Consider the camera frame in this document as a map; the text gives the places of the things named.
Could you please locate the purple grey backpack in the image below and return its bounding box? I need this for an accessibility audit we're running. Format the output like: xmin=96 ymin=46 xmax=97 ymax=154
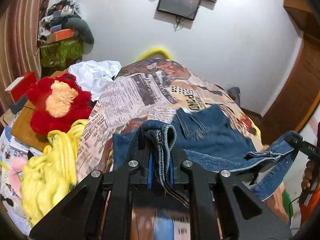
xmin=227 ymin=87 xmax=240 ymax=107

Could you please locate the pink plush toy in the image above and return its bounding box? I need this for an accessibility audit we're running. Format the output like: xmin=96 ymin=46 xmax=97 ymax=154
xmin=8 ymin=157 xmax=28 ymax=199

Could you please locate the newspaper print bed cover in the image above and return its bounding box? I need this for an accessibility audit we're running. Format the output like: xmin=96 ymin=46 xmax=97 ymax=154
xmin=75 ymin=58 xmax=291 ymax=240

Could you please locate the brown cardboard box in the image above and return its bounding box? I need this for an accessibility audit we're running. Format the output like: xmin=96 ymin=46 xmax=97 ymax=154
xmin=11 ymin=81 xmax=49 ymax=151

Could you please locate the yellow bed headboard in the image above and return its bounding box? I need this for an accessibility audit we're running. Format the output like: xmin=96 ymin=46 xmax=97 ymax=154
xmin=135 ymin=47 xmax=173 ymax=62

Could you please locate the red plush toy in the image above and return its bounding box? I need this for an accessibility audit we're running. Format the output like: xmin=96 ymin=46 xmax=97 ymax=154
xmin=26 ymin=73 xmax=92 ymax=136

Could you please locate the white crumpled cloth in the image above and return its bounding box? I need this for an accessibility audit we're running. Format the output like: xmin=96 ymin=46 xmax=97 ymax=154
xmin=68 ymin=60 xmax=121 ymax=101

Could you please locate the grey neck pillow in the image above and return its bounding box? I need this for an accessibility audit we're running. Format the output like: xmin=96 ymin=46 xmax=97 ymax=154
xmin=63 ymin=17 xmax=94 ymax=44

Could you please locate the red white box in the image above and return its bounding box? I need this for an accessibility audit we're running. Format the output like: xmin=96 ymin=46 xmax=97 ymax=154
xmin=5 ymin=72 xmax=37 ymax=103

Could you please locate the small wall monitor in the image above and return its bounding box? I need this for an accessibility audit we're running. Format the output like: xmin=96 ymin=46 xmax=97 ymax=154
xmin=157 ymin=0 xmax=201 ymax=21

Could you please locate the red striped curtain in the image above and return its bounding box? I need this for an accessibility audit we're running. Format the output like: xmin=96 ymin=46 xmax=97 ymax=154
xmin=1 ymin=0 xmax=49 ymax=114

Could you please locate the person right hand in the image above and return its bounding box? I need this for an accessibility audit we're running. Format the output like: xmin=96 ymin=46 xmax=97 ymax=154
xmin=301 ymin=161 xmax=315 ymax=190

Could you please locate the yellow fleece blanket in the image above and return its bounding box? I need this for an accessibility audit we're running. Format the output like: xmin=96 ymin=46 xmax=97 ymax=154
xmin=20 ymin=119 xmax=87 ymax=227

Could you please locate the blue denim jacket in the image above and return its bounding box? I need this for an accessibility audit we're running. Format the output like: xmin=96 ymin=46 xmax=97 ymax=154
xmin=112 ymin=105 xmax=301 ymax=207

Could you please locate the green patterned storage box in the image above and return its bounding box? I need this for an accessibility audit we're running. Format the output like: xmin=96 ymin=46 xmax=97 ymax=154
xmin=40 ymin=38 xmax=83 ymax=68

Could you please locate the orange shoe box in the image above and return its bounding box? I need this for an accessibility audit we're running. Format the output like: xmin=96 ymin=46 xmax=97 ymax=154
xmin=47 ymin=29 xmax=74 ymax=43

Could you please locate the wooden wardrobe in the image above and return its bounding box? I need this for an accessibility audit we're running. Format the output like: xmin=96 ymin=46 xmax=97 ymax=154
xmin=260 ymin=0 xmax=319 ymax=145

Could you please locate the orange sleeve forearm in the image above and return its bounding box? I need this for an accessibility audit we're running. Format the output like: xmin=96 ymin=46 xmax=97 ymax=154
xmin=299 ymin=189 xmax=320 ymax=226

